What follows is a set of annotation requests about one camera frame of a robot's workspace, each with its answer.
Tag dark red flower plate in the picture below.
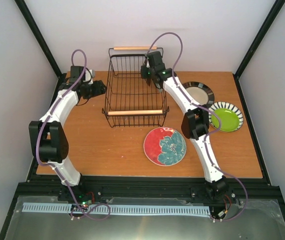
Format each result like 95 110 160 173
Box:
146 75 151 86

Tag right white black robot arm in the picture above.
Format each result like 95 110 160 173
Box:
140 51 229 201

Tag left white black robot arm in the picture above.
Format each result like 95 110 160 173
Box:
28 65 107 202

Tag black rimmed beige plate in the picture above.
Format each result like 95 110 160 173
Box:
182 81 215 109

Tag red and teal flower plate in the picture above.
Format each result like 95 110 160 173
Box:
143 127 187 167

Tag green striped rim plate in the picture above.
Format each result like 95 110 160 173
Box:
209 101 244 133

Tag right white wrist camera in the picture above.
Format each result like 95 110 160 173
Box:
144 56 150 68

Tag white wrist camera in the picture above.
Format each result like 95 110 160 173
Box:
144 56 150 68
83 68 95 85

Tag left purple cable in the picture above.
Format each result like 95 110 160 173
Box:
35 49 111 221

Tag purple cable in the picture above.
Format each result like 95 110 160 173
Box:
146 32 249 223
35 49 111 221

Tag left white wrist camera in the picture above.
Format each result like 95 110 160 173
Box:
83 68 95 85

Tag black wire dish rack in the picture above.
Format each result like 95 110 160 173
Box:
102 47 169 128

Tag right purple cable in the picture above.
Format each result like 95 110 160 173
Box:
146 32 249 223

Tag left black frame post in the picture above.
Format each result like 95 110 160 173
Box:
14 0 62 77

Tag black frame post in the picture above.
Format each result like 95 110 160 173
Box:
233 0 285 80
14 0 62 77

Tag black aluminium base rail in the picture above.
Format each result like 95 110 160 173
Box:
17 174 282 206

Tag light blue slotted cable duct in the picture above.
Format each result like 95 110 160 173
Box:
21 202 211 218

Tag right black frame post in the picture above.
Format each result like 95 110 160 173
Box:
233 0 285 80

